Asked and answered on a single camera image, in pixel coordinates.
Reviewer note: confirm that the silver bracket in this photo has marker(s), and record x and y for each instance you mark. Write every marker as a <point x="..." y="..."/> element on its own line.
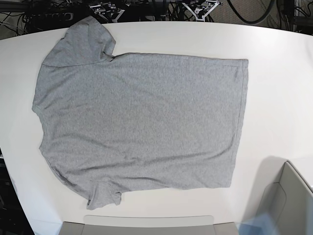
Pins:
<point x="200" y="9"/>
<point x="107" y="11"/>

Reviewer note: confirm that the beige bin bottom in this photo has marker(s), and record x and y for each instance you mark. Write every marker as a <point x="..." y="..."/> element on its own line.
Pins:
<point x="109" y="225"/>

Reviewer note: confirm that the grey T-shirt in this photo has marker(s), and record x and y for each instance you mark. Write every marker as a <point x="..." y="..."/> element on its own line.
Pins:
<point x="137" y="121"/>

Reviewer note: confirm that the silver bracket right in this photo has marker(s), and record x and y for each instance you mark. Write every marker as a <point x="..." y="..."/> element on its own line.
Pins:
<point x="200" y="9"/>

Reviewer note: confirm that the beige bin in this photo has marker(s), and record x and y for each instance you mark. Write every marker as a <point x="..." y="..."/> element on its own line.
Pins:
<point x="109" y="225"/>
<point x="289" y="202"/>

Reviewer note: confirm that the beige bin right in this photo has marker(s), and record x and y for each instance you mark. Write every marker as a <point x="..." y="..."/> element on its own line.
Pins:
<point x="289" y="202"/>

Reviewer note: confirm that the blue cloth in bin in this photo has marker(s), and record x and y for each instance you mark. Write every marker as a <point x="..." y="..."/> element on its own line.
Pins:
<point x="262" y="224"/>

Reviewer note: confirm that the silver bracket left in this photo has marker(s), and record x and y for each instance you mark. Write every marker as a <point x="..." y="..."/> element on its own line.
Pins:
<point x="107" y="11"/>

